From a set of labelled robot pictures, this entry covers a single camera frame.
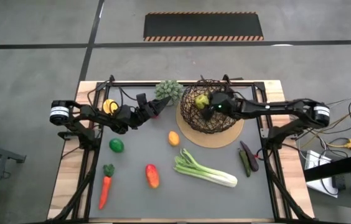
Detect black aluminium table frame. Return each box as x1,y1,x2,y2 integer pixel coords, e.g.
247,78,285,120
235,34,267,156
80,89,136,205
47,74,316,224

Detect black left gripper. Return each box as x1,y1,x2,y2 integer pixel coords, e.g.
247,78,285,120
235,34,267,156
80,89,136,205
130,93,172,129

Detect green cucumber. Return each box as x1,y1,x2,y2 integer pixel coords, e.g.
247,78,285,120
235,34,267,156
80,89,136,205
238,148,252,178

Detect white box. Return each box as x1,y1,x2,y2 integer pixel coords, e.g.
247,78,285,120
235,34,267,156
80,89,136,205
304,149,340,198

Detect black hazard-striped floor mat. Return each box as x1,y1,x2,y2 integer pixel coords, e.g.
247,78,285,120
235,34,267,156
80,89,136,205
143,11,264,42

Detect small orange fruit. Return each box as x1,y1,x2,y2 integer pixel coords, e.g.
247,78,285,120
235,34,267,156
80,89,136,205
167,130,180,147

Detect orange carrot with green top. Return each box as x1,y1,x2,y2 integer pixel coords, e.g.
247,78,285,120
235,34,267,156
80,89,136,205
98,164,116,210

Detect dark wire basket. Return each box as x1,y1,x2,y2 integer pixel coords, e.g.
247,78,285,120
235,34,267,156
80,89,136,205
180,79,242,134

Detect green celery bunch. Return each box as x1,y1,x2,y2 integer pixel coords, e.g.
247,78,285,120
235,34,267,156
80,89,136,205
174,148,238,189

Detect round green lime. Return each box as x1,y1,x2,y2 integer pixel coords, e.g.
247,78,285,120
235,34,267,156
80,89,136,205
109,138,125,154

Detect red and yellow mango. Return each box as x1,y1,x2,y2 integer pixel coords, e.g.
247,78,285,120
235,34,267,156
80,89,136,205
145,164,161,190

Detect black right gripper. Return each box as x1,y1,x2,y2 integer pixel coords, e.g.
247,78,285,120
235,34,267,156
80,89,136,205
202,91,241,121

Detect black cable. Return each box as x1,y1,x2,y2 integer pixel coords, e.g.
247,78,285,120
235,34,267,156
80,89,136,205
118,86,138,102
87,80,108,101

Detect potted green succulent plant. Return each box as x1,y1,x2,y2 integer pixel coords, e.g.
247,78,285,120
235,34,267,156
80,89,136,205
155,80,185,107

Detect dark purple eggplant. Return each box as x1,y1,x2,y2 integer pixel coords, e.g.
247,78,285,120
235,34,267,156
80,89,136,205
240,140,260,172

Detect round wooden board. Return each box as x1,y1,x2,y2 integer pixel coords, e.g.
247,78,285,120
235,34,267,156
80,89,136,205
175,104,245,149

